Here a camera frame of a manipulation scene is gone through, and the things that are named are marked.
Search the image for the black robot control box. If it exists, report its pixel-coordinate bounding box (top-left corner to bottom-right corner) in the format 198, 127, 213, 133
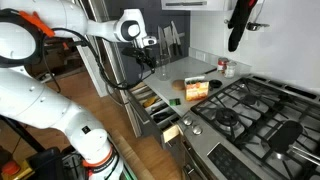
26, 146, 65, 180

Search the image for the black flat utensil steel handle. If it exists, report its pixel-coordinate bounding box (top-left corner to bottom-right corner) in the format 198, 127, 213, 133
268, 120, 320, 168

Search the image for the yellow utensil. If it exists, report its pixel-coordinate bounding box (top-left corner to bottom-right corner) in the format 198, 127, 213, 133
143, 95, 159, 108

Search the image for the red label tin can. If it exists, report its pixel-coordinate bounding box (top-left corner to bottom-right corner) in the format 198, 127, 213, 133
217, 57, 230, 74

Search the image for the steel stove knob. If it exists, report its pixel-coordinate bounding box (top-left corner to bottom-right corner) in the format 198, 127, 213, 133
192, 124, 203, 136
183, 116, 194, 127

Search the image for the stainless gas stove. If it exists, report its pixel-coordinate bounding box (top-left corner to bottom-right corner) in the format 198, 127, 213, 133
176, 74, 320, 180

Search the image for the magnetic knife strip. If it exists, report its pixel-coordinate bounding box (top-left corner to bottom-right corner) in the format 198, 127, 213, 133
149, 31, 186, 46

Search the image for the wooden plank platform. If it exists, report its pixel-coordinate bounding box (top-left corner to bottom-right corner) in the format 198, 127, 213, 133
109, 128, 156, 180

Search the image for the round cork trivet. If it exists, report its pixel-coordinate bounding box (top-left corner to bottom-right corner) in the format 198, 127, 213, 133
171, 79, 187, 92

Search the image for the black oven mitt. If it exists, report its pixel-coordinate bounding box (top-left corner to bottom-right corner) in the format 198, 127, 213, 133
227, 0, 259, 53

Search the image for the orange tea box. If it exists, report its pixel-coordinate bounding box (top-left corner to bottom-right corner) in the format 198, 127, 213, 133
184, 75, 210, 102

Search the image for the small black cast-iron skillet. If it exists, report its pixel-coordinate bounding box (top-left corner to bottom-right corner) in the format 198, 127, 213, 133
209, 79, 223, 89

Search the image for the green tea packet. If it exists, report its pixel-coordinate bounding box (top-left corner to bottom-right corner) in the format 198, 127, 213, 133
168, 97, 182, 107

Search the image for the white brush dark red handle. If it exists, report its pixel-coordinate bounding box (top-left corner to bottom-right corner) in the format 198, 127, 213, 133
185, 67, 218, 78

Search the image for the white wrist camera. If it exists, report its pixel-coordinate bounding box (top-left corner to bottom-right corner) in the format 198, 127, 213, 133
142, 35, 158, 48

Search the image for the yellow emergency stop box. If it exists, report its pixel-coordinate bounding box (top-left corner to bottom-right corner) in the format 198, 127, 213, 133
1, 160, 34, 180

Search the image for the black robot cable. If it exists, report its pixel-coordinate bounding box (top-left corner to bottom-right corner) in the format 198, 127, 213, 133
41, 27, 157, 92

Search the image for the tomato picture tin can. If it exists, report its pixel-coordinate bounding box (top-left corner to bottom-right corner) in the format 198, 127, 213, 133
224, 61, 238, 79

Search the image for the black table frame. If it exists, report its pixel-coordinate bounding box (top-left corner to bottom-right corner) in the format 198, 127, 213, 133
0, 114, 46, 154

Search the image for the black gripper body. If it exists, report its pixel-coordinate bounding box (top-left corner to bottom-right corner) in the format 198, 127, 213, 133
121, 46, 150, 65

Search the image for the open cutlery drawer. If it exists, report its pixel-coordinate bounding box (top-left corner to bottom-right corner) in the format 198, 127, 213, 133
126, 81, 184, 148

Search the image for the white wall outlet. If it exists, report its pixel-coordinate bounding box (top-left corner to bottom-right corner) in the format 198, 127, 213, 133
195, 50, 207, 62

